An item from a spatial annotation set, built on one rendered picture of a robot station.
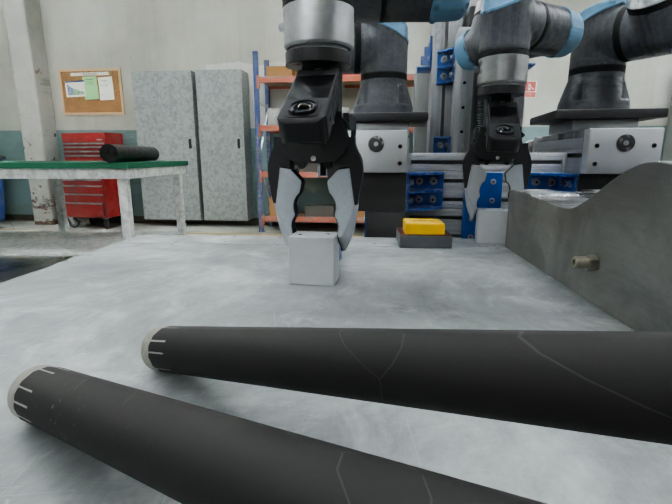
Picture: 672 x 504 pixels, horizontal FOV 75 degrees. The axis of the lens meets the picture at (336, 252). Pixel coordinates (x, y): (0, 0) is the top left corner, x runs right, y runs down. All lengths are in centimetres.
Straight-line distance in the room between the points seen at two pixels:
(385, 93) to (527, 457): 97
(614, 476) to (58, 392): 25
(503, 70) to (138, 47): 638
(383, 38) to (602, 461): 102
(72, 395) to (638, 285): 39
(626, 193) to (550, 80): 591
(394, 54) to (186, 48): 561
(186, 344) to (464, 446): 16
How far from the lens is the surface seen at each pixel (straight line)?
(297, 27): 49
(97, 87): 715
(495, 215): 75
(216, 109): 606
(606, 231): 47
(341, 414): 26
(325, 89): 45
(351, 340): 18
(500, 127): 70
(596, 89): 119
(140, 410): 19
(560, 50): 89
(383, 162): 98
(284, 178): 49
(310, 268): 48
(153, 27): 688
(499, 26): 78
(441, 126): 133
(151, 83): 644
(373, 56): 115
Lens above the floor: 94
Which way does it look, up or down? 12 degrees down
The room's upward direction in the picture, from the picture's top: straight up
